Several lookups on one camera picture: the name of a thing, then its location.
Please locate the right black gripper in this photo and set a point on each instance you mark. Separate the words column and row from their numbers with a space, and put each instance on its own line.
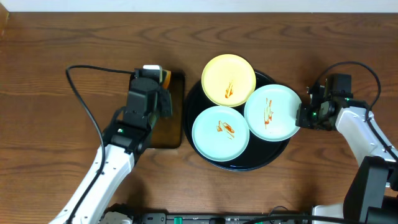
column 302, row 120

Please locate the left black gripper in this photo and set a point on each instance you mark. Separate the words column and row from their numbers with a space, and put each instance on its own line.
column 165, row 103

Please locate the orange green sponge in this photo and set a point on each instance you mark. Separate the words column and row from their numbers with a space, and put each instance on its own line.
column 166, row 79

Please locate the light green plate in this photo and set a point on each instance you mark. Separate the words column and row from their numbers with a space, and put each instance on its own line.
column 271, row 112

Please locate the light blue plate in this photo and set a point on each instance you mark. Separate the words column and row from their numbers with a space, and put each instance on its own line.
column 220, row 133

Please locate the yellow plate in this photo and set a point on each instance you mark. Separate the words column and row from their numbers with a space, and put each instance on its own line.
column 228, row 80

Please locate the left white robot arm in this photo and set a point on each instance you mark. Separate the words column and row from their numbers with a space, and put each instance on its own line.
column 122, row 142

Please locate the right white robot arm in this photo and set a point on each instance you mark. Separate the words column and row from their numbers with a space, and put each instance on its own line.
column 365, row 200

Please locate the rectangular black water tray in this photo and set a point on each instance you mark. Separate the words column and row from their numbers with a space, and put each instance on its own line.
column 167, row 132

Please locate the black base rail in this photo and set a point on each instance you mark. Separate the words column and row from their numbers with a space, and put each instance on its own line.
column 123, row 213

